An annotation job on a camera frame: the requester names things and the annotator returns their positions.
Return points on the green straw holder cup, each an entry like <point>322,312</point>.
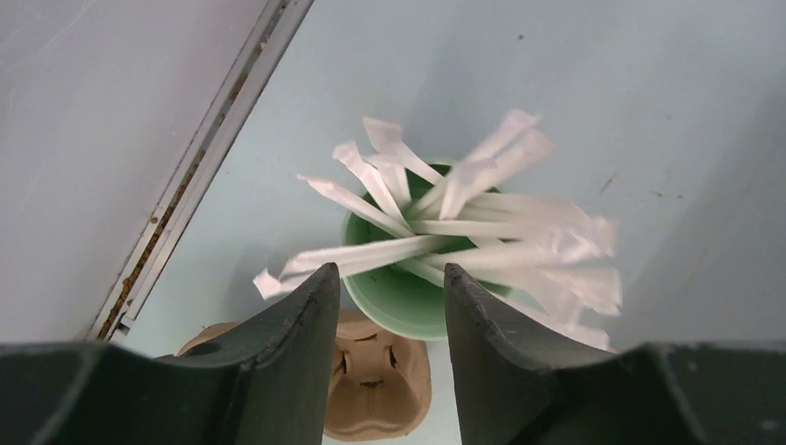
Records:
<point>399,301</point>

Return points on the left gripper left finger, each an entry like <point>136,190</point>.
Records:
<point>99,393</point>

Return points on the brown cardboard cup carrier stack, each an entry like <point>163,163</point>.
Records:
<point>356,383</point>

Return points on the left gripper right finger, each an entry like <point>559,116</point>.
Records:
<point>516,381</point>

